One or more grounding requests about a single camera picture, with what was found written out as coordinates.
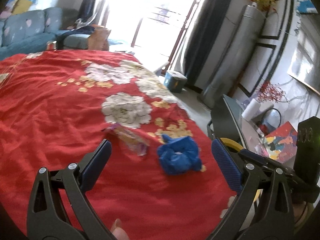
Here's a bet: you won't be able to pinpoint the blue plastic bag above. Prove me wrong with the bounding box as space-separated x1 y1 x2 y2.
157 134 202 175

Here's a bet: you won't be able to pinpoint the red floral blanket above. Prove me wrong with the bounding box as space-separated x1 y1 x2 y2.
1 50 233 239

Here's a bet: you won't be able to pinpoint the dark left curtain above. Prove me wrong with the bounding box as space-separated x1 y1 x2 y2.
76 0 108 28

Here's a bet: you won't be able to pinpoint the dark curtain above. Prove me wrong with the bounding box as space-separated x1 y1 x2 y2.
175 0 231 86
76 0 108 28

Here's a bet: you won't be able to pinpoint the colourful portrait painting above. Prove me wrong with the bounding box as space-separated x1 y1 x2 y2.
263 121 297 164

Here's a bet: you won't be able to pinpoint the yellow rimmed trash bin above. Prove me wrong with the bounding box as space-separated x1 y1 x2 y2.
220 137 262 210

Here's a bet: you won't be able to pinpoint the white cylindrical vase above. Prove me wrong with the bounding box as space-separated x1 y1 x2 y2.
241 99 261 122

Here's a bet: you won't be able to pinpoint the silver standing air conditioner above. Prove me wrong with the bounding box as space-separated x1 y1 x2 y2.
195 2 264 108

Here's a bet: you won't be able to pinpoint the dark tv console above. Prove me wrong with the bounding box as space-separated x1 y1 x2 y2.
207 95 296 167

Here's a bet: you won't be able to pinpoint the person's left hand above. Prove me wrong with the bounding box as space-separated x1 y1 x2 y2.
110 218 129 240

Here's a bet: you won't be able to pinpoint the wall mounted television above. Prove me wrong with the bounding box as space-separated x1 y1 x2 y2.
287 14 319 94

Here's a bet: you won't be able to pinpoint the glass balcony door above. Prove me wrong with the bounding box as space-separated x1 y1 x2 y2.
102 0 199 61

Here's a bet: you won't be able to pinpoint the white coffee table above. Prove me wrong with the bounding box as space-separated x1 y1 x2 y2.
110 44 169 76

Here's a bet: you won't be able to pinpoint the yellow cushion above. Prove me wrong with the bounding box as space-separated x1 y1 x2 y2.
11 0 33 15

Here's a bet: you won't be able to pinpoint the blue storage stool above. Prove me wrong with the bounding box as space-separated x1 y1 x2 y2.
164 70 187 93

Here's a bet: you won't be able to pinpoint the purple yellow snack wrapper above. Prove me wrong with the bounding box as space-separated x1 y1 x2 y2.
103 123 150 156

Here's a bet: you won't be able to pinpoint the red drink can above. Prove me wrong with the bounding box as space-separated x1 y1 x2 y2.
46 41 57 51

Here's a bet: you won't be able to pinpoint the blue sectional sofa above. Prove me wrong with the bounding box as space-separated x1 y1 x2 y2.
0 6 123 61

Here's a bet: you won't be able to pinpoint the dark right curtain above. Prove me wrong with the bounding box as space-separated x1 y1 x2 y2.
175 0 231 86

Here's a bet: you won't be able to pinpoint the red berry branches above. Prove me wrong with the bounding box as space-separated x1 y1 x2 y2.
257 81 287 103

